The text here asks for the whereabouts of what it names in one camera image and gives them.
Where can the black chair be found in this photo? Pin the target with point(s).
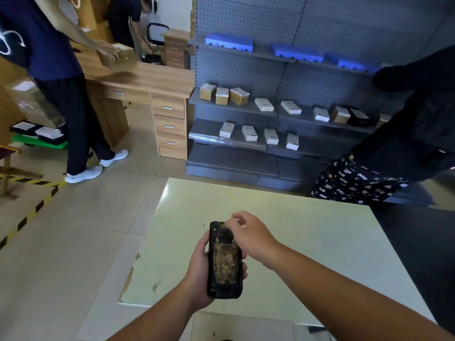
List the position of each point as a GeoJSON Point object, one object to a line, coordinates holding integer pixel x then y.
{"type": "Point", "coordinates": [156, 30]}

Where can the wooden desk with drawers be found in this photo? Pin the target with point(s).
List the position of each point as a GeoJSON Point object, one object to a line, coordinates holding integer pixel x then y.
{"type": "Point", "coordinates": [156, 88]}

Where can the wooden stool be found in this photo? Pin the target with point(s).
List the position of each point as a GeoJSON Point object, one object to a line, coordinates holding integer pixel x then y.
{"type": "Point", "coordinates": [9, 170]}

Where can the small wooden drawer cabinet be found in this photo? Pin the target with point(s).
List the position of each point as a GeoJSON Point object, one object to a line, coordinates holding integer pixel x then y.
{"type": "Point", "coordinates": [176, 49]}

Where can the person's left thumb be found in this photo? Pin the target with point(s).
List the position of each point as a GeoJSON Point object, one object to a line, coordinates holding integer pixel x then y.
{"type": "Point", "coordinates": [204, 245]}

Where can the blue plastic tray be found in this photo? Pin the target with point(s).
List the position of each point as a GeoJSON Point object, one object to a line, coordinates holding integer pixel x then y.
{"type": "Point", "coordinates": [352, 64]}
{"type": "Point", "coordinates": [297, 53]}
{"type": "Point", "coordinates": [229, 42]}

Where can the large taped cardboard box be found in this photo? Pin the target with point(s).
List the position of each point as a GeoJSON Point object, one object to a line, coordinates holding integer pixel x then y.
{"type": "Point", "coordinates": [33, 102]}

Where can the person's right fingers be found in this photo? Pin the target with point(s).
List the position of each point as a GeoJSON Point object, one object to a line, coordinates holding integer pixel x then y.
{"type": "Point", "coordinates": [236, 220]}

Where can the grey pegboard shelf unit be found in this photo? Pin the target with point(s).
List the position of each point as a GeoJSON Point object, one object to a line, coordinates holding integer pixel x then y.
{"type": "Point", "coordinates": [320, 31]}

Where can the person's right forearm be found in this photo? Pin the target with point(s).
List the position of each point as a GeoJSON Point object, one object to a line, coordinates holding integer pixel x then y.
{"type": "Point", "coordinates": [341, 301]}

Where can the person's right hand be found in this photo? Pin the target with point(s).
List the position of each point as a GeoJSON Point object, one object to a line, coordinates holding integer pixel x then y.
{"type": "Point", "coordinates": [254, 241]}

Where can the person's left hand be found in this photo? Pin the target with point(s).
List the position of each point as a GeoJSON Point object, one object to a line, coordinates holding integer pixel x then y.
{"type": "Point", "coordinates": [197, 276]}

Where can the person's left forearm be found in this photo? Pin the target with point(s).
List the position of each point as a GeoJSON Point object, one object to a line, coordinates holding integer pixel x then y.
{"type": "Point", "coordinates": [156, 319]}

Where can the wooden wall cabinet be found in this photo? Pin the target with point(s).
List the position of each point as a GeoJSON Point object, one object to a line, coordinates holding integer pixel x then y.
{"type": "Point", "coordinates": [90, 17]}

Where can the small white box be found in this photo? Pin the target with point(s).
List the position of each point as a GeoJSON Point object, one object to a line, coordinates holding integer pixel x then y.
{"type": "Point", "coordinates": [271, 136]}
{"type": "Point", "coordinates": [292, 142]}
{"type": "Point", "coordinates": [226, 130]}
{"type": "Point", "coordinates": [249, 133]}

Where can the green platform cart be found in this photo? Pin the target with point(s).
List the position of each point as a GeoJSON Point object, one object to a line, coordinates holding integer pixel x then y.
{"type": "Point", "coordinates": [32, 142]}

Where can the tan box with white label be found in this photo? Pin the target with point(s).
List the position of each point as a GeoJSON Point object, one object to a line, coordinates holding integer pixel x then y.
{"type": "Point", "coordinates": [383, 118]}
{"type": "Point", "coordinates": [239, 96]}
{"type": "Point", "coordinates": [222, 96]}
{"type": "Point", "coordinates": [207, 92]}
{"type": "Point", "coordinates": [340, 115]}

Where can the brown cardboard box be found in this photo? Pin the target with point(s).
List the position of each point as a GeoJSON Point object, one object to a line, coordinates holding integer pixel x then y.
{"type": "Point", "coordinates": [122, 56]}

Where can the black tray with white packet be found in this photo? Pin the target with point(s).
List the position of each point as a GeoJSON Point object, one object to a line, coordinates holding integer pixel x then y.
{"type": "Point", "coordinates": [24, 127]}
{"type": "Point", "coordinates": [51, 134]}
{"type": "Point", "coordinates": [360, 117]}

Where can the white sneaker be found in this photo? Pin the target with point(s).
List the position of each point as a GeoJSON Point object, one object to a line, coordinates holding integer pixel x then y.
{"type": "Point", "coordinates": [114, 158]}
{"type": "Point", "coordinates": [83, 175]}

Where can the flat white box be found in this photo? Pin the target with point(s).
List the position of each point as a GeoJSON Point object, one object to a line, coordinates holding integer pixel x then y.
{"type": "Point", "coordinates": [291, 107]}
{"type": "Point", "coordinates": [321, 114]}
{"type": "Point", "coordinates": [264, 104]}

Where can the yellow black hazard tape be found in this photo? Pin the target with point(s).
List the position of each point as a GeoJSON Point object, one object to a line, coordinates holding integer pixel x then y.
{"type": "Point", "coordinates": [32, 211]}

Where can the black handheld scanner device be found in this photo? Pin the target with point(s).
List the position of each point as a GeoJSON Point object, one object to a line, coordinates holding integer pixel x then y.
{"type": "Point", "coordinates": [224, 266]}

